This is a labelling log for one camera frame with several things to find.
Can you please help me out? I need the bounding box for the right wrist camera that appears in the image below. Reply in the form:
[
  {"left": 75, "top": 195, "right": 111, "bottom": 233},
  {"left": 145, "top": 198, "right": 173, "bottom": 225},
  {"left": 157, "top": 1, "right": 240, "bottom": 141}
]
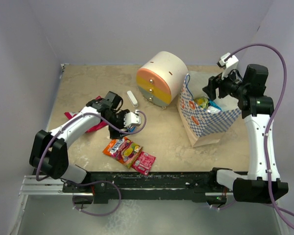
[{"left": 217, "top": 53, "right": 239, "bottom": 79}]

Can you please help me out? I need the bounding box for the pink snack bag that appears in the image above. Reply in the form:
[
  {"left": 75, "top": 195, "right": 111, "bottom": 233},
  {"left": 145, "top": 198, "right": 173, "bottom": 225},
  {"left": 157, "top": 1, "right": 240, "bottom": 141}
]
[{"left": 64, "top": 96, "right": 107, "bottom": 134}]

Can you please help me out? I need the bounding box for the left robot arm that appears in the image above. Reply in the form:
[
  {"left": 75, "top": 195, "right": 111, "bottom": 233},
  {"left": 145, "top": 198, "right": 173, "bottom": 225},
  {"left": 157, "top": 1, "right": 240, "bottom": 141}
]
[{"left": 29, "top": 92, "right": 129, "bottom": 192}]

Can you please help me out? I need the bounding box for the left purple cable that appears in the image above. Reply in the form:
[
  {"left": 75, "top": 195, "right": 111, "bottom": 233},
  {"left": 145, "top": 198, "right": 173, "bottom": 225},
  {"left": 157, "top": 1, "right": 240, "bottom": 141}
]
[{"left": 35, "top": 110, "right": 147, "bottom": 216}]

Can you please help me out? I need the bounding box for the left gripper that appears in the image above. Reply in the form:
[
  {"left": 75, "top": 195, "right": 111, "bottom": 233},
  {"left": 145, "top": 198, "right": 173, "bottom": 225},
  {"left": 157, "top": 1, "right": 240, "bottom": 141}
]
[{"left": 104, "top": 110, "right": 130, "bottom": 140}]

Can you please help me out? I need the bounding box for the blue m&m's packet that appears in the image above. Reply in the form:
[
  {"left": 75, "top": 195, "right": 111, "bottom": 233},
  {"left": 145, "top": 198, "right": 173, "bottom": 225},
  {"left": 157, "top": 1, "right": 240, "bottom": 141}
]
[{"left": 121, "top": 125, "right": 136, "bottom": 134}]

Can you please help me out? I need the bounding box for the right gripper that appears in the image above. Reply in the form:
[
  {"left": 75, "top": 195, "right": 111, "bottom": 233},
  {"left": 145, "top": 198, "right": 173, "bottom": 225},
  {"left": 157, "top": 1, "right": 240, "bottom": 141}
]
[{"left": 203, "top": 66, "right": 248, "bottom": 101}]

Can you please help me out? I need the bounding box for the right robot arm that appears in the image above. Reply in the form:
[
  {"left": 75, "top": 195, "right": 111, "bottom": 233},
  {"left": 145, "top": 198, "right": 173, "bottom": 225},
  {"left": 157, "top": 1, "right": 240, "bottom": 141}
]
[{"left": 202, "top": 64, "right": 289, "bottom": 204}]

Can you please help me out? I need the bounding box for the small white plastic bar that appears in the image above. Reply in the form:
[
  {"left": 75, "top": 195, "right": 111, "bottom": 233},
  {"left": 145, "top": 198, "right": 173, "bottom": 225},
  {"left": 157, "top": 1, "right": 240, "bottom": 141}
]
[{"left": 126, "top": 91, "right": 139, "bottom": 108}]

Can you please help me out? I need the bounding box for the orange Fox's candy bag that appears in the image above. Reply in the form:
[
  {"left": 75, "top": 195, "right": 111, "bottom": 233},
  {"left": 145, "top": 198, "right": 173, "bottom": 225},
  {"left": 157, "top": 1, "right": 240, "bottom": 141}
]
[{"left": 102, "top": 137, "right": 143, "bottom": 168}]

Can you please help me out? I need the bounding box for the small pink candy packet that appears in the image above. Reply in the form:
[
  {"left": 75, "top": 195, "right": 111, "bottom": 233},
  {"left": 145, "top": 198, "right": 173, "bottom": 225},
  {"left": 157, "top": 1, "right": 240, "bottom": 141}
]
[{"left": 131, "top": 151, "right": 156, "bottom": 175}]

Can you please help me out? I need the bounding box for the checkered paper bag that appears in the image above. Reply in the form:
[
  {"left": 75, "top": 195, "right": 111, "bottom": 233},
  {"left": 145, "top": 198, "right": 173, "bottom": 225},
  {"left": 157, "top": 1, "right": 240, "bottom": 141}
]
[{"left": 177, "top": 71, "right": 241, "bottom": 147}]

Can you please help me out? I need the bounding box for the round mini drawer cabinet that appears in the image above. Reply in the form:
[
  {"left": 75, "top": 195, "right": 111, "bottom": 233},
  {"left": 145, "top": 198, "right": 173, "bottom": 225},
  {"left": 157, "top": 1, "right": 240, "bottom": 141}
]
[{"left": 136, "top": 51, "right": 188, "bottom": 108}]

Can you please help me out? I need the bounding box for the purple snack bag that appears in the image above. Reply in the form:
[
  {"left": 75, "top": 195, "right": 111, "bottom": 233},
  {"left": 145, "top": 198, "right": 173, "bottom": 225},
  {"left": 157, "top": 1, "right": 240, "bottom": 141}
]
[{"left": 206, "top": 106, "right": 221, "bottom": 114}]

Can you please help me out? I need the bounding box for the aluminium frame rail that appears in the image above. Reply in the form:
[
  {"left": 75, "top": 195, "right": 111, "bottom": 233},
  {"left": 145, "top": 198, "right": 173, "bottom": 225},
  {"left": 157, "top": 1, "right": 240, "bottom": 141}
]
[{"left": 19, "top": 175, "right": 67, "bottom": 196}]

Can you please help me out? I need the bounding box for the purple cable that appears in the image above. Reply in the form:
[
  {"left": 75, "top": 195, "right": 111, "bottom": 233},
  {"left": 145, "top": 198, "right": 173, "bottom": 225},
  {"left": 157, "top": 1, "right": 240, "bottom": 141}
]
[
  {"left": 35, "top": 110, "right": 147, "bottom": 216},
  {"left": 209, "top": 43, "right": 294, "bottom": 233}
]

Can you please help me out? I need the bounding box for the black table front rail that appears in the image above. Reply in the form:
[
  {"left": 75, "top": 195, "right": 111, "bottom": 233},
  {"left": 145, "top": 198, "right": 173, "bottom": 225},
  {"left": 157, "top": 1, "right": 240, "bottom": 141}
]
[{"left": 63, "top": 172, "right": 233, "bottom": 204}]

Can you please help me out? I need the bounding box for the large blue snack bag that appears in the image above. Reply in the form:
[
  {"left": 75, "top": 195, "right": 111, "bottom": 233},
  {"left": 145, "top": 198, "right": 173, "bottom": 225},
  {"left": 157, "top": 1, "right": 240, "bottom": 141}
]
[{"left": 208, "top": 100, "right": 222, "bottom": 111}]

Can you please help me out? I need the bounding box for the green Fox's candy bag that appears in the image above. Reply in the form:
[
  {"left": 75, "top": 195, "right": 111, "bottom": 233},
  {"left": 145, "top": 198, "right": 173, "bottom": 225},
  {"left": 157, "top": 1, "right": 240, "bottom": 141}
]
[{"left": 194, "top": 96, "right": 209, "bottom": 109}]

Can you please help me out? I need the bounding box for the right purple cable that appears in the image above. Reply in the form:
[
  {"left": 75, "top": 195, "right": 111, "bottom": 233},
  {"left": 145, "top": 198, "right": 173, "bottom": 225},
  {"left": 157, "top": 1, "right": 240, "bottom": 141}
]
[{"left": 209, "top": 43, "right": 294, "bottom": 233}]

